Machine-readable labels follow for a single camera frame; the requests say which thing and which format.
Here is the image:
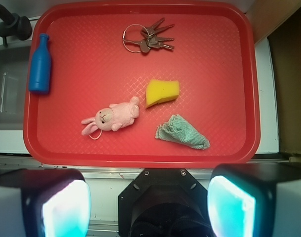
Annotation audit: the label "blue plastic bottle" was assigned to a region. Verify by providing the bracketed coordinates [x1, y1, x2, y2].
[28, 34, 51, 94]

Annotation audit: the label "grey sink basin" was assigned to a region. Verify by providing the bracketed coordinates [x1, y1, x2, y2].
[0, 46, 31, 130]

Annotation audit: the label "light blue knitted cloth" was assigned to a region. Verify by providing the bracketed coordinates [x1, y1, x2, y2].
[155, 114, 210, 150]

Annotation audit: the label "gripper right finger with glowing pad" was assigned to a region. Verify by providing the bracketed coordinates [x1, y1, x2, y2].
[207, 163, 301, 237]

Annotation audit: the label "yellow sponge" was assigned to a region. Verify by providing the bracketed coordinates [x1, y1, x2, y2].
[146, 79, 180, 108]

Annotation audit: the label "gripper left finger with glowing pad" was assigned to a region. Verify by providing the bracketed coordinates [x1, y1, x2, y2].
[0, 169, 91, 237]

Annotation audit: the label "pink plush bunny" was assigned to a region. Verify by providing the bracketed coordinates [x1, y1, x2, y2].
[81, 96, 140, 140]

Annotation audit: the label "bunch of keys on ring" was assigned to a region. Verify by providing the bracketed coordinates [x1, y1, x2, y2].
[122, 17, 175, 54]

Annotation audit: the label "red plastic tray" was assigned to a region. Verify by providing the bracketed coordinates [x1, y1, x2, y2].
[23, 0, 260, 168]

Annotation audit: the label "black faucet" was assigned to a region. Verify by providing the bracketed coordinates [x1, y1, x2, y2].
[0, 4, 33, 47]

